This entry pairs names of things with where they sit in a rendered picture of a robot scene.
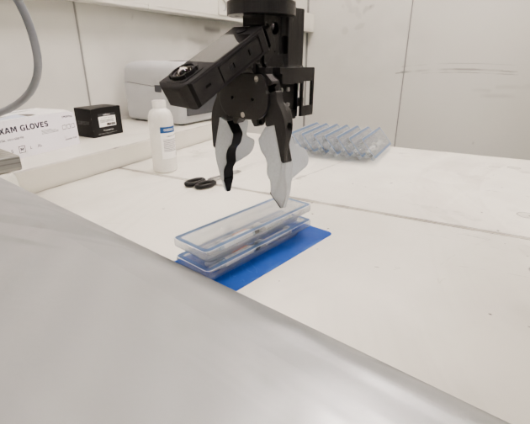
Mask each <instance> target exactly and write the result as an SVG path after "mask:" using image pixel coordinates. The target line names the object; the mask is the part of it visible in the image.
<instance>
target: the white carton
mask: <svg viewBox="0 0 530 424"><path fill-rule="evenodd" d="M77 144H80V140H79V135H78V131H77V122H76V120H75V117H74V114H73V112H71V111H67V110H64V109H39V108H32V109H20V110H14V111H13V112H11V113H8V114H5V115H3V116H0V149H3V150H5V151H9V152H11V153H13V154H16V155H19V157H20V159H21V158H25V157H28V156H33V155H37V154H40V153H44V152H47V151H53V150H57V149H61V148H64V147H68V146H74V145H77Z"/></svg>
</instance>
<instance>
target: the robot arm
mask: <svg viewBox="0 0 530 424"><path fill-rule="evenodd" d="M226 11H227V17H231V18H236V19H243V27H234V28H232V29H230V30H229V31H228V32H226V33H225V34H223V35H222V36H221V37H219V39H217V40H216V41H214V42H213V43H212V44H210V45H209V46H207V47H206V48H204V49H203V50H202V51H200V52H199V53H198V54H197V55H196V56H194V57H193V58H191V59H190V60H188V61H187V62H185V63H184V64H182V65H181V66H179V67H177V68H175V69H174V70H173V71H172V72H171V73H169V75H168V76H167V77H165V78H163V79H162V80H161V81H160V82H159V84H160V87H161V88H162V91H163V92H164V94H165V96H166V97H167V100H168V102H169V103H170V105H172V106H177V107H181V108H186V109H199V108H200V107H201V106H203V105H204V104H205V103H207V102H208V101H209V100H210V99H211V98H212V97H214V96H215V95H216V94H217V95H216V99H215V102H214V105H213V109H212V115H211V125H212V137H213V147H214V148H215V157H216V161H217V165H218V168H219V172H220V177H221V181H222V183H223V186H224V189H225V191H227V192H228V191H230V190H231V185H232V181H233V167H234V165H235V163H236V162H238V161H240V160H241V159H242V158H244V157H245V156H248V155H249V154H250V153H251V152H252V150H253V147H254V143H255V141H254V140H253V139H252V138H251V137H249V136H247V134H246V131H247V126H248V119H250V120H251V121H252V123H253V125H254V126H261V125H264V124H265V125H266V126H267V127H265V129H264V130H263V132H262V133H261V135H260V136H259V138H258V142H259V146H260V149H261V151H262V153H263V155H264V156H265V158H266V161H267V175H268V178H269V180H270V186H271V189H270V191H271V192H270V194H271V195H272V197H273V199H274V200H275V202H276V203H277V204H278V206H279V208H284V207H286V204H287V203H288V199H289V195H290V189H291V181H292V178H293V177H294V176H296V175H297V174H298V173H299V172H301V171H302V170H303V169H304V168H305V167H306V166H307V165H308V161H309V157H308V153H307V151H306V149H305V148H303V147H301V146H298V145H296V144H295V143H294V141H293V139H292V130H293V119H295V117H296V116H297V107H298V106H299V116H305V115H310V114H312V112H313V94H314V77H315V68H314V67H303V44H304V21H305V10H304V9H303V8H297V7H296V1H293V0H229V1H227V2H226ZM304 81H310V101H309V104H308V105H303V103H304V98H303V95H304ZM298 91H299V98H298Z"/></svg>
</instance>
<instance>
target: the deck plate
mask: <svg viewBox="0 0 530 424"><path fill-rule="evenodd" d="M21 169H22V164H21V161H20V157H19V155H16V154H13V153H11V152H9V151H5V150H3V149H0V174H1V173H5V172H14V171H18V170H21Z"/></svg>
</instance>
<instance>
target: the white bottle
mask: <svg viewBox="0 0 530 424"><path fill-rule="evenodd" d="M151 103H152V107H153V109H151V110H150V111H149V114H148V117H147V118H148V125H149V133H150V141H151V155H152V163H153V170H154V171H155V172H159V173H167V172H174V171H176V170H177V168H178V165H177V154H176V144H175V135H174V125H173V117H172V113H171V111H170V110H169V109H167V108H166V100H164V99H156V100H152V101H151Z"/></svg>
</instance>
